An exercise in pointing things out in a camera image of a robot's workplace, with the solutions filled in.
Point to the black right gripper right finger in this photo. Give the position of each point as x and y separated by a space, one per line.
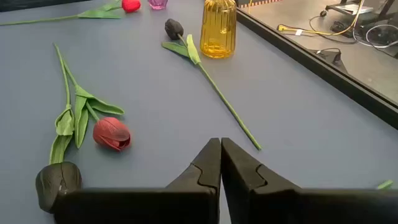
280 205

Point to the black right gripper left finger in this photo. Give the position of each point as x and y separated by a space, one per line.
186 205

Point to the dark red artificial tulip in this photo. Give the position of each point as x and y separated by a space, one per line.
110 132

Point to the bright red artificial tulip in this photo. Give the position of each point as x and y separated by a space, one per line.
385 184
130 5

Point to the black artificial tulip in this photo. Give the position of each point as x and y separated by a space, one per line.
56 182
173 28

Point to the pink ribbed glass vase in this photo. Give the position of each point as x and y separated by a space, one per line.
158 3

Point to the yellow ribbed glass vase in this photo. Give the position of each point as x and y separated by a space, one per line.
217 31

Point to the black power brick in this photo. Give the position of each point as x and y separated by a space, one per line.
342 28

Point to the orange black striped tape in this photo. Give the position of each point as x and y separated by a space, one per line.
258 3

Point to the white flat board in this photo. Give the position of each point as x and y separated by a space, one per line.
353 8

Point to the black wheeled cart base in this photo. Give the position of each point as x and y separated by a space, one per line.
382 12

